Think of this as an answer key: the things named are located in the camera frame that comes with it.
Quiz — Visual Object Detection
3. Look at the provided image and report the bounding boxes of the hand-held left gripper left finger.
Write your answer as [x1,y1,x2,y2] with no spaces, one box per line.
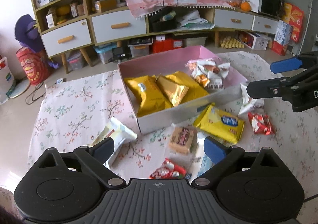
[32,137,126,188]

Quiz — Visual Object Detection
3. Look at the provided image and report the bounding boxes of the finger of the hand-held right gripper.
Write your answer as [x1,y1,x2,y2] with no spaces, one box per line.
[270,51,318,74]
[248,65,318,100]

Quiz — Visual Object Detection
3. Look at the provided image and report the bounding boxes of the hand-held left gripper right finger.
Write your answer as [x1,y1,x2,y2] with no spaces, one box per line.
[191,137,286,188]

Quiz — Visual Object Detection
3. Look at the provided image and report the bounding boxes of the silver snack packet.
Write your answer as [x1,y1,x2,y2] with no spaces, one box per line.
[191,136,217,180]

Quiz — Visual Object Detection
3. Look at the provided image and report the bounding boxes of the white nut packet dark text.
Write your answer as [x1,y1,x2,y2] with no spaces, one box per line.
[238,82,265,116]
[206,75,225,90]

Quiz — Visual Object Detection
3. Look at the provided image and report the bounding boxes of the yellow packet blue oval label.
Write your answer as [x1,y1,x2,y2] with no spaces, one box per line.
[193,104,245,145]

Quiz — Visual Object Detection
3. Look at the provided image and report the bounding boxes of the brown biscuit packet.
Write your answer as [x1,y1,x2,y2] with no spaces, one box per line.
[168,125,198,155]

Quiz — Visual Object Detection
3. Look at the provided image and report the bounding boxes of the red white snack packet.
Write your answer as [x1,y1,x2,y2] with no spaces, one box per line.
[149,157,187,180]
[247,111,276,136]

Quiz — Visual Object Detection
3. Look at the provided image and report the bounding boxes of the white walnut print packet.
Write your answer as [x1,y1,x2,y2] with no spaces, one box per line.
[196,58,231,78]

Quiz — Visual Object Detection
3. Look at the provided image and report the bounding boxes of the orange white snack packet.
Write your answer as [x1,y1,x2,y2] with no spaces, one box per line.
[187,61,211,88]

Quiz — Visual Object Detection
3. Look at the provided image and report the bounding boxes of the pink cardboard box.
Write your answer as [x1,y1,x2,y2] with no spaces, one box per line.
[117,45,249,135]

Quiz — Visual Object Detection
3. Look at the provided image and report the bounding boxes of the yellow snack packet small badge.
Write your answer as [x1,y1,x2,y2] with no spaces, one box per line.
[124,76,174,117]

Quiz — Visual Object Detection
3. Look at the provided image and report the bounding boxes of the gold snack packet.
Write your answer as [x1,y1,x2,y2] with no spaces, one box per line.
[156,74,190,107]

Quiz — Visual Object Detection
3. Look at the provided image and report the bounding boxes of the small red box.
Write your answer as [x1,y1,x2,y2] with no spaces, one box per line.
[270,40,289,56]

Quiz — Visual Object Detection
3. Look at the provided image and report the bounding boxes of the blue white carton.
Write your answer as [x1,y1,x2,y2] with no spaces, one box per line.
[274,19,294,46]

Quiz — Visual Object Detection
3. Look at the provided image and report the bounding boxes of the white printed box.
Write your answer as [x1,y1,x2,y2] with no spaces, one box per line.
[238,31,272,51]

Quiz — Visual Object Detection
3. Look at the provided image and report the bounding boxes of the orange red carton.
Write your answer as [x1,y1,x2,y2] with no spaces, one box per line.
[281,2,305,44]

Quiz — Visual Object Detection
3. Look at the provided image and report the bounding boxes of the floral tablecloth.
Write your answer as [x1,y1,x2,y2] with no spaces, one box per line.
[0,51,318,224]

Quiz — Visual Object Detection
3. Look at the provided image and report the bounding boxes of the yellow egg tray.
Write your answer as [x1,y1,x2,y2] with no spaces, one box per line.
[220,36,245,49]

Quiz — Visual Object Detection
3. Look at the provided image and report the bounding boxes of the black microwave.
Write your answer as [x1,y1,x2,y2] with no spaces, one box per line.
[258,0,285,19]

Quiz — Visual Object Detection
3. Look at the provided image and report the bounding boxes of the wide clear storage bin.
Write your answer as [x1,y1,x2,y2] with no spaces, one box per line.
[182,36,208,48]

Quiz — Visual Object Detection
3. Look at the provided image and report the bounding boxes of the low wooden cabinet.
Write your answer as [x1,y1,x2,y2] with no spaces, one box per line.
[88,5,282,52]

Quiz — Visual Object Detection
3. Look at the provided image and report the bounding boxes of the pile of plastic bags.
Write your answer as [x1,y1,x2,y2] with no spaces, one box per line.
[177,10,216,31]

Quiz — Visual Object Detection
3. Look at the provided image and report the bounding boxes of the blue lid storage bin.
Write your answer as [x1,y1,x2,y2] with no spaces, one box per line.
[93,43,118,65]

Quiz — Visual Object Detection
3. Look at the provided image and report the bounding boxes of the black device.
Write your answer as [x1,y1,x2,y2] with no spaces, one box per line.
[111,46,130,63]

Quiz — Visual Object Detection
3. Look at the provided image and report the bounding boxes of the white round floor plate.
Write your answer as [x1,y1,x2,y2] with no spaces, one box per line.
[5,78,31,99]

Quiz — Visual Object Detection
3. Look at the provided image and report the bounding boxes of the grey lid storage bin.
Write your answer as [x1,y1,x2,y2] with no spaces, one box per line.
[127,38,154,58]

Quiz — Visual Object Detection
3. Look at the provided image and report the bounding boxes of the red printed bag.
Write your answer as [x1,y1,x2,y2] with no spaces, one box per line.
[16,47,53,86]

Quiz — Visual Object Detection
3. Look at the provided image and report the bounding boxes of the red cardboard box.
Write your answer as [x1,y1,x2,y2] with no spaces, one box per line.
[151,36,185,54]

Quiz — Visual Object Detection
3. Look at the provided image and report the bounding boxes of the white paper bag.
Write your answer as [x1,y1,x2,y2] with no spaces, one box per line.
[0,56,16,105]

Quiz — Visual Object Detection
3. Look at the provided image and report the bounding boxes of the green yellow pouch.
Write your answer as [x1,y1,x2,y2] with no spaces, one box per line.
[161,10,175,22]

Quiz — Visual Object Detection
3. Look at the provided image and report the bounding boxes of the black basket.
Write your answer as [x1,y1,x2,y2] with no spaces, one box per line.
[148,8,179,33]

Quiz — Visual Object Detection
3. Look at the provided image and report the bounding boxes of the purple plush toy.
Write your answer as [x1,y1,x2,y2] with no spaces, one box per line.
[14,14,44,53]

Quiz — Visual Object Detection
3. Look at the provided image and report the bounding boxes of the small white box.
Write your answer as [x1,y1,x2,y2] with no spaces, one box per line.
[45,12,58,29]

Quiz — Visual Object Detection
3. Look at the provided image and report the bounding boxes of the pink fringed cloth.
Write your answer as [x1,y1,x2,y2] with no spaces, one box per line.
[124,0,237,19]

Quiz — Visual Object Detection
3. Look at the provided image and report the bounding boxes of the brown small boxes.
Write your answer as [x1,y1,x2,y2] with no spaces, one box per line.
[70,2,86,19]

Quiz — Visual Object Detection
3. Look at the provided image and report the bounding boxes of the yellow toy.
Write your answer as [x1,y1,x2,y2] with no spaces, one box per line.
[56,5,72,25]

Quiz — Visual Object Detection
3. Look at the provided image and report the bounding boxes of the white drawer wooden handle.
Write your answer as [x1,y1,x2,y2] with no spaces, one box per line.
[91,9,147,45]
[40,18,93,58]
[252,15,279,35]
[213,8,255,30]

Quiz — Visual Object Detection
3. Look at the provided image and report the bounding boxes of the black floor cable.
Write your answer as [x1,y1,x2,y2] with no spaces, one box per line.
[25,81,48,105]

